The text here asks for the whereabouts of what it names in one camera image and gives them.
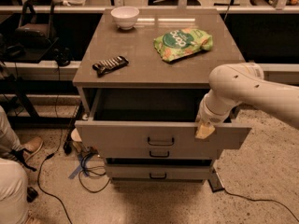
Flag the white bowl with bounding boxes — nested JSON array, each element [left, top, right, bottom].
[[111, 7, 139, 30]]

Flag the brown shoe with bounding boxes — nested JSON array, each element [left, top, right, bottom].
[[21, 136, 43, 161]]

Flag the black bag on shelf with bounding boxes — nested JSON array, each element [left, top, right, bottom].
[[14, 0, 56, 49]]

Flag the black floor cable right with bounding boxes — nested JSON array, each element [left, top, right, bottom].
[[223, 189, 299, 222]]

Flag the grey middle drawer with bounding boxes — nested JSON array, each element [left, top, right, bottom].
[[99, 148, 220, 160]]

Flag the grey bottom drawer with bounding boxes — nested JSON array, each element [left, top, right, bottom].
[[105, 164, 211, 180]]

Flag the black floor cable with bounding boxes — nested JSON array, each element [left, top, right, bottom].
[[36, 67, 111, 224], [223, 189, 299, 222]]

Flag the black striped snack bar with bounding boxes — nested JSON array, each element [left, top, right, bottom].
[[93, 56, 129, 77]]

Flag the grey drawer cabinet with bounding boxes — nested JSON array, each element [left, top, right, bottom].
[[73, 8, 244, 172]]

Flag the green chip bag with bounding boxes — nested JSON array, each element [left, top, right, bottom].
[[153, 28, 213, 63]]

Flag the blue tape strip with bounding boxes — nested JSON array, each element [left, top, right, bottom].
[[68, 154, 83, 179]]

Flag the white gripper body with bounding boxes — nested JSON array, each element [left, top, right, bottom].
[[195, 90, 240, 125]]

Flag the grey top drawer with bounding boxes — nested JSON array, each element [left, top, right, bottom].
[[76, 89, 250, 150]]

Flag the grey drawer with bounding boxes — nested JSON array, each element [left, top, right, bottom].
[[76, 89, 250, 150], [105, 164, 211, 180], [99, 148, 220, 160]]

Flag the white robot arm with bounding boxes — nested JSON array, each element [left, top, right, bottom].
[[195, 63, 299, 139]]

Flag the person leg beige trousers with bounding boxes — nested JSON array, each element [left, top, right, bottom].
[[0, 107, 29, 224]]

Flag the black floor plate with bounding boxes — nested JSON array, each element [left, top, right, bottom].
[[208, 170, 225, 192]]

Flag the black floor cable left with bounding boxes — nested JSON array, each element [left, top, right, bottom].
[[36, 67, 111, 224]]

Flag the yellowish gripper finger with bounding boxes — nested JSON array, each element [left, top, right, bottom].
[[195, 120, 215, 139]]

